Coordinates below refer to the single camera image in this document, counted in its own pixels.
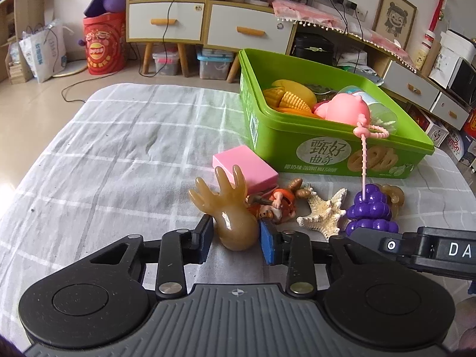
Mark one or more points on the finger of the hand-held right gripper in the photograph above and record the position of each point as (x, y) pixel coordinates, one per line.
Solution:
(368, 240)

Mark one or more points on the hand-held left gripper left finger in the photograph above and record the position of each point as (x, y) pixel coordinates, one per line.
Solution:
(203, 243)

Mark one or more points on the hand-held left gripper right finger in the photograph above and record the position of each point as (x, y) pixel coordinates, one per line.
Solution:
(268, 243)

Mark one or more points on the purple toy grapes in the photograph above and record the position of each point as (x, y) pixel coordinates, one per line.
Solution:
(368, 208)

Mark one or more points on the amber rubber hand toy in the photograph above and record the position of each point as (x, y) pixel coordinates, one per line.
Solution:
(234, 219)

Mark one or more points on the green plastic box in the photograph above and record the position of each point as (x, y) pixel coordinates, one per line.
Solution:
(297, 145)

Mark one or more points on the pink toy pig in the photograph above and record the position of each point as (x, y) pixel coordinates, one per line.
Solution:
(342, 109)

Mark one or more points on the orange toy slices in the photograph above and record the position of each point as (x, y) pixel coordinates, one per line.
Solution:
(293, 112)

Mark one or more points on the small yellow toy corn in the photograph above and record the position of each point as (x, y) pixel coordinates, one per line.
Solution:
(273, 96)

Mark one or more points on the person's right forearm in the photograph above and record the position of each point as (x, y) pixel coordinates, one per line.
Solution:
(468, 342)

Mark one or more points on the orange cartoon figurine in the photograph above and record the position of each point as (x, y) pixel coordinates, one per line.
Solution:
(279, 200)

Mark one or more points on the beige starfish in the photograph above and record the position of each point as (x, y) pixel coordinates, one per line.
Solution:
(323, 212)

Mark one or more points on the pink rectangular block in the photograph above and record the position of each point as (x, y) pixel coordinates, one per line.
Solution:
(241, 163)

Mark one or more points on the white printed box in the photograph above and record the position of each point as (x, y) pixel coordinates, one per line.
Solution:
(437, 134)

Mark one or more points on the grey checked cloth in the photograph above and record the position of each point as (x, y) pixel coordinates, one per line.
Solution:
(111, 156)

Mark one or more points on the white microwave oven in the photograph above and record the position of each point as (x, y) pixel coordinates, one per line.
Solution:
(463, 78)

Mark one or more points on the pile of folded cloths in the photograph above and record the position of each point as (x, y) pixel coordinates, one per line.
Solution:
(357, 65)

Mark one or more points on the clear storage box blue lid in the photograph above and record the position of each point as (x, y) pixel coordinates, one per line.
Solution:
(214, 65)

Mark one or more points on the clear storage box pink lid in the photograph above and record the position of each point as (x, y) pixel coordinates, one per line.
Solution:
(167, 63)

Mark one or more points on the wooden cabinet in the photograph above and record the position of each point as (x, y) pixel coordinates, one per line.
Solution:
(147, 57)

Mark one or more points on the black case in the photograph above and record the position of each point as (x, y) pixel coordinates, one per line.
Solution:
(312, 46)

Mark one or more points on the pink cloth with pom-poms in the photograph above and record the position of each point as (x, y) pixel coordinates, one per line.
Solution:
(334, 20)

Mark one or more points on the red printed bucket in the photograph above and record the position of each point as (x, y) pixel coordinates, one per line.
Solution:
(104, 44)

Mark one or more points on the framed cartoon picture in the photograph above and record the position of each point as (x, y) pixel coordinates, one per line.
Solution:
(394, 16)

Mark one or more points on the red hanging ornament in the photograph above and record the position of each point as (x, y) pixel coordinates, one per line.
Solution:
(438, 3)

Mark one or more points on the white shopping bag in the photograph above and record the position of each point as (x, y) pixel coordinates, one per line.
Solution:
(41, 52)

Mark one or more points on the cardboard shelf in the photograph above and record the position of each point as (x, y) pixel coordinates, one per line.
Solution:
(22, 11)

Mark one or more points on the wall power sockets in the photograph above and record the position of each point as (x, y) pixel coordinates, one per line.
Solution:
(342, 2)

